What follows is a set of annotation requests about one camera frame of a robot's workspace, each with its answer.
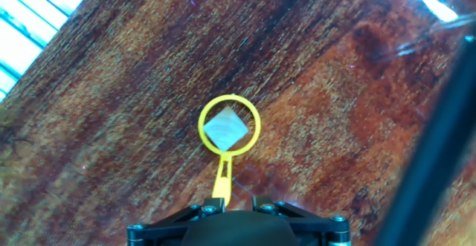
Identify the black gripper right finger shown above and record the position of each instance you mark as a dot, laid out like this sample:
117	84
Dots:
321	231

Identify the glossy wood-grain mat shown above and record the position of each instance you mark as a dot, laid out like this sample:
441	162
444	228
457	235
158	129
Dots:
130	90

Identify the small wooden cube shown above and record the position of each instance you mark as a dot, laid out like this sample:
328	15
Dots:
225	129

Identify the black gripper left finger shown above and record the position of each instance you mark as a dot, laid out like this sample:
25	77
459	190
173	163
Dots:
160	231

